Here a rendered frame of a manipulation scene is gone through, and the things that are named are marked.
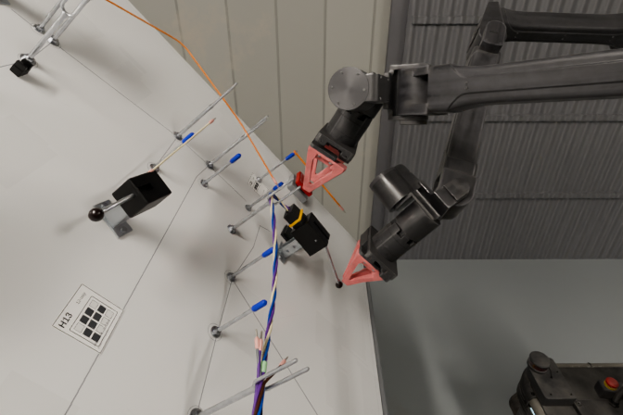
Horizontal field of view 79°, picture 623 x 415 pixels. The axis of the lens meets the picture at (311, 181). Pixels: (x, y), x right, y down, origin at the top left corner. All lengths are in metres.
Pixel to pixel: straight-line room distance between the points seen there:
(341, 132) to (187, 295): 0.32
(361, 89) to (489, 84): 0.15
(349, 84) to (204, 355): 0.38
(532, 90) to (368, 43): 1.44
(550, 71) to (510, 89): 0.04
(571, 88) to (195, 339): 0.49
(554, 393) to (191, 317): 1.42
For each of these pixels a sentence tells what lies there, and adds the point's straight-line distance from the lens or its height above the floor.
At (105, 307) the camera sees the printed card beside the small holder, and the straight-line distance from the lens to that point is 0.44.
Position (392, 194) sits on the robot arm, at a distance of 0.65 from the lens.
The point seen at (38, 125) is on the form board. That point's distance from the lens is 0.53.
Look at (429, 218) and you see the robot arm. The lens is 0.64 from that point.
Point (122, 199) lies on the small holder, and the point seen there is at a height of 1.35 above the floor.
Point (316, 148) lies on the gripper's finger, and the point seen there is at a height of 1.32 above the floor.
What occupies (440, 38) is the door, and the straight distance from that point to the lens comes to 1.91.
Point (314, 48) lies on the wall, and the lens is 1.88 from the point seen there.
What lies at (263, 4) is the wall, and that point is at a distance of 1.87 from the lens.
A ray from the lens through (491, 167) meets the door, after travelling 2.24.
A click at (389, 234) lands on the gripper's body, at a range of 0.66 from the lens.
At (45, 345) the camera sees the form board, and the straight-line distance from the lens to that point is 0.41.
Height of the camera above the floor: 1.55
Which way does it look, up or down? 29 degrees down
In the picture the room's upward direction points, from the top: straight up
